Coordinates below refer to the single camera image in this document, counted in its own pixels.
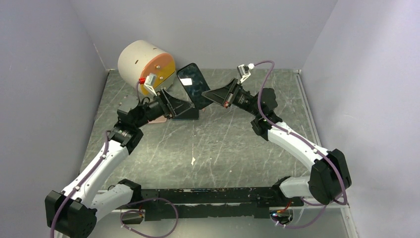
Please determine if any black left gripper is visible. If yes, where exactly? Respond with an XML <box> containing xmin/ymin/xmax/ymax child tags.
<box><xmin>134</xmin><ymin>88</ymin><xmax>194</xmax><ymax>128</ymax></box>

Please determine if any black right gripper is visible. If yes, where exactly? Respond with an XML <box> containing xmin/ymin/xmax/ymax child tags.
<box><xmin>202</xmin><ymin>78</ymin><xmax>262</xmax><ymax>118</ymax></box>

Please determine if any black screen white phone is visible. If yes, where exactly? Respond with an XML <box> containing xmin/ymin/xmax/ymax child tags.
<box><xmin>172</xmin><ymin>111</ymin><xmax>200</xmax><ymax>120</ymax></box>

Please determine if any pink phone case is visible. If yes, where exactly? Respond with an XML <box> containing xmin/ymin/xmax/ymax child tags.
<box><xmin>149</xmin><ymin>117</ymin><xmax>167</xmax><ymax>123</ymax></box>

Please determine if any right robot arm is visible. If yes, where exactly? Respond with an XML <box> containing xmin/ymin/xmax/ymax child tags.
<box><xmin>202</xmin><ymin>79</ymin><xmax>351</xmax><ymax>206</ymax></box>

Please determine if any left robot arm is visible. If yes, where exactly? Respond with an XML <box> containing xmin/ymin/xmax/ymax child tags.
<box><xmin>45</xmin><ymin>89</ymin><xmax>195</xmax><ymax>238</ymax></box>

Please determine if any white round drawer cabinet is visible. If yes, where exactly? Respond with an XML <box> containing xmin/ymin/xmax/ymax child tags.
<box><xmin>117</xmin><ymin>40</ymin><xmax>176</xmax><ymax>97</ymax></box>

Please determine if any black base crossbar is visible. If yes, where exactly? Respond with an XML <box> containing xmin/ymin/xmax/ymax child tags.
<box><xmin>138</xmin><ymin>187</ymin><xmax>303</xmax><ymax>221</ymax></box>

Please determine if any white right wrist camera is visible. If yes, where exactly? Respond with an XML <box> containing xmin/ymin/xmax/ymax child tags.
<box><xmin>237</xmin><ymin>63</ymin><xmax>255</xmax><ymax>84</ymax></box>

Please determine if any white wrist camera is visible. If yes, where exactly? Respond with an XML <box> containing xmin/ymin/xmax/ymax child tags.
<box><xmin>139</xmin><ymin>73</ymin><xmax>157</xmax><ymax>97</ymax></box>
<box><xmin>237</xmin><ymin>63</ymin><xmax>255</xmax><ymax>84</ymax></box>

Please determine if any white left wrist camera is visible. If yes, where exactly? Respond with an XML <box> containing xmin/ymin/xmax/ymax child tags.
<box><xmin>139</xmin><ymin>73</ymin><xmax>157</xmax><ymax>97</ymax></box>

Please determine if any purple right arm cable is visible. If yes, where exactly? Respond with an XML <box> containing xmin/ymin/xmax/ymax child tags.
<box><xmin>253</xmin><ymin>60</ymin><xmax>349</xmax><ymax>230</ymax></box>

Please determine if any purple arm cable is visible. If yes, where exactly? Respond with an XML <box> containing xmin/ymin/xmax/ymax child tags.
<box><xmin>49</xmin><ymin>82</ymin><xmax>179</xmax><ymax>238</ymax></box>
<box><xmin>253</xmin><ymin>60</ymin><xmax>349</xmax><ymax>230</ymax></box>

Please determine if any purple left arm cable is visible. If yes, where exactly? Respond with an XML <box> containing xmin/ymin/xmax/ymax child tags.
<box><xmin>49</xmin><ymin>82</ymin><xmax>179</xmax><ymax>238</ymax></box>

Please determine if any aluminium frame rail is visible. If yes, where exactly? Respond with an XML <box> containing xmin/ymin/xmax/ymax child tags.
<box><xmin>52</xmin><ymin>185</ymin><xmax>358</xmax><ymax>238</ymax></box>

